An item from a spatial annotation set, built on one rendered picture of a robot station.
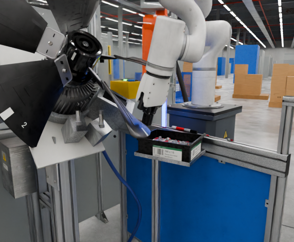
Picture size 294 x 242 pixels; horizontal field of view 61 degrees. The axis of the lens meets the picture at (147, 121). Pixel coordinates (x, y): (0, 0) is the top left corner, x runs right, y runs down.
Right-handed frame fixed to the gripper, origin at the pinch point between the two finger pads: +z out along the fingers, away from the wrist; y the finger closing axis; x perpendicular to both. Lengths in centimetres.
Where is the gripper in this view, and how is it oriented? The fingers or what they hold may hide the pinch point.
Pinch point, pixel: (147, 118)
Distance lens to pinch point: 83.3
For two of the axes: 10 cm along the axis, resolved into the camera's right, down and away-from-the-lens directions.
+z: -2.1, 8.9, 4.0
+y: -7.1, 1.4, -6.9
